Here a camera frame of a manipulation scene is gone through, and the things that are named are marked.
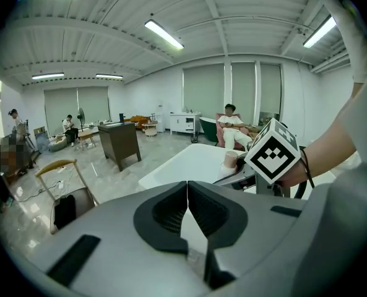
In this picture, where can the grey floor cushion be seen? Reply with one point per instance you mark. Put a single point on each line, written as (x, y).
(57, 144)

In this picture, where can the framed picture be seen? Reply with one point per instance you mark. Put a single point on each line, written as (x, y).
(41, 139)

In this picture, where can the black bag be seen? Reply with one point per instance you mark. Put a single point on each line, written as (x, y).
(65, 212)

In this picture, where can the orange sofa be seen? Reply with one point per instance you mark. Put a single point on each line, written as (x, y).
(136, 121)

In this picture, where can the black standing fan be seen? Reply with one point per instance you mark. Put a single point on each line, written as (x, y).
(81, 117)

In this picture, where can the white bottle with beige cap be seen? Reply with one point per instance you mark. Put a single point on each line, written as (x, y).
(229, 162)

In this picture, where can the small wooden table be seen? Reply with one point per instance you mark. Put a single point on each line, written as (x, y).
(86, 138)

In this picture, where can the small black bin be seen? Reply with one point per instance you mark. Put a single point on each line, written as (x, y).
(194, 137)

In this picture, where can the dark wooden desk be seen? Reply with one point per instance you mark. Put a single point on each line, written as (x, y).
(119, 141)

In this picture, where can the white cabinet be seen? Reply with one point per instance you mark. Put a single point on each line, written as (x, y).
(183, 123)

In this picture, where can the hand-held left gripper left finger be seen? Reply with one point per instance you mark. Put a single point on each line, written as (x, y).
(118, 243)

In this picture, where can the dark freestanding tub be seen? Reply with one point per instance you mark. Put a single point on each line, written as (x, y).
(208, 130)

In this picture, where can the wooden chair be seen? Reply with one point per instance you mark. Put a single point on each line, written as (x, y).
(56, 166)

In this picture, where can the round coffee table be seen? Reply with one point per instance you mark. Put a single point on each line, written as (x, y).
(150, 130)

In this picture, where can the black wrist band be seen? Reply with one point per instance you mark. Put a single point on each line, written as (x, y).
(307, 166)

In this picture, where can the pink armchair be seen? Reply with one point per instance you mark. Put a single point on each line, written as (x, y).
(221, 135)

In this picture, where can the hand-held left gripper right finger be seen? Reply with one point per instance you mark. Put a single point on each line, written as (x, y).
(257, 221)

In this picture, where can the grey roller blind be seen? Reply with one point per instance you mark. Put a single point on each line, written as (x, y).
(61, 110)
(93, 104)
(270, 88)
(203, 88)
(243, 87)

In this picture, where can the person's right forearm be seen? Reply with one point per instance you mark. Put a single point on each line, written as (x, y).
(328, 144)

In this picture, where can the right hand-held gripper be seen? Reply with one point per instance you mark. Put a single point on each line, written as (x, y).
(273, 153)

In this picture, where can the white water dispenser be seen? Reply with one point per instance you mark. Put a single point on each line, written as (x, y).
(160, 119)

